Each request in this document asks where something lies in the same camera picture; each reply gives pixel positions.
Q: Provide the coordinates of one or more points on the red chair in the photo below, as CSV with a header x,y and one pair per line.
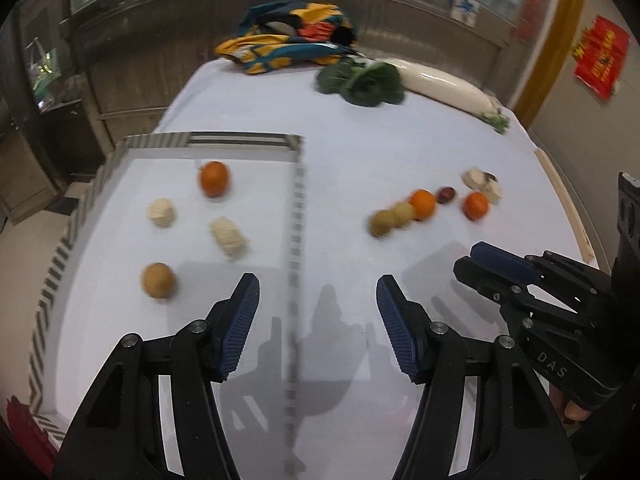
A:
x,y
22,420

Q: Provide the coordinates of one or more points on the large cream sugarcane chunk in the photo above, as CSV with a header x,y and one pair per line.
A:
x,y
473,178

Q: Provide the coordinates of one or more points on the striped-rim white tray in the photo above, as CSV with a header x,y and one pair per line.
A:
x,y
125,340

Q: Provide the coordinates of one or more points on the person's right hand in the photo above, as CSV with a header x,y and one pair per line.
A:
x,y
571,411

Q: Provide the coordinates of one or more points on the white tablecloth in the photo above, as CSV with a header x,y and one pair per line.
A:
x,y
360,160

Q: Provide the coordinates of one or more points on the orange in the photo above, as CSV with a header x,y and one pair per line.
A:
x,y
423,203
214,178
475,206

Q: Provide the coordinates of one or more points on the colourful patterned cloth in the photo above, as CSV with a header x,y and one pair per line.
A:
x,y
280,50

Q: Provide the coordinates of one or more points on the red window decoration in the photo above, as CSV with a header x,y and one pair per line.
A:
x,y
532,15

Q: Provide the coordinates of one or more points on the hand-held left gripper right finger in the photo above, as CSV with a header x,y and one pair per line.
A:
x,y
397,330

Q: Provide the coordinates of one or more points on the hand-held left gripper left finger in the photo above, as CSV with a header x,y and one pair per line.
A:
x,y
240,330

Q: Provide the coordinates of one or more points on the white daikon radish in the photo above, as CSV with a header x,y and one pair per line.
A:
x,y
440,82

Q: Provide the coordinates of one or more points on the brown round longan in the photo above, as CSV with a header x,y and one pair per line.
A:
x,y
405,213
381,223
159,280

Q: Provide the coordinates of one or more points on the green bok choy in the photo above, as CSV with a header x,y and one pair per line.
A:
x,y
365,82

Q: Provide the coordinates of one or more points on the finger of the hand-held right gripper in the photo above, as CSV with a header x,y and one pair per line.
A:
x,y
482,277
505,262

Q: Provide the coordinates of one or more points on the red wall poster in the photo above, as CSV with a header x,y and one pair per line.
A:
x,y
600,57

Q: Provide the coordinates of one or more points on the blue and white sticker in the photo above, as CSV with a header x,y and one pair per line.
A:
x,y
464,8

